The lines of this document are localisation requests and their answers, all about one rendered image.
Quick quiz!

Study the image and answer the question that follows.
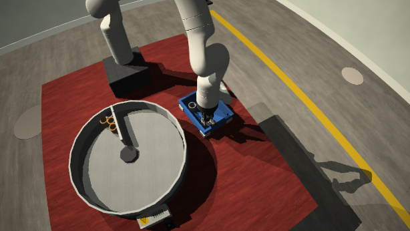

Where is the blue crate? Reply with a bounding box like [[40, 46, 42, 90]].
[[178, 90, 234, 138]]

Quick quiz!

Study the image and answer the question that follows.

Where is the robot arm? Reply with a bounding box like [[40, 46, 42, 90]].
[[85, 0, 232, 109]]

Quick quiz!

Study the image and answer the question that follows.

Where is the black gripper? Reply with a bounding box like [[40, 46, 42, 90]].
[[196, 101, 218, 126]]

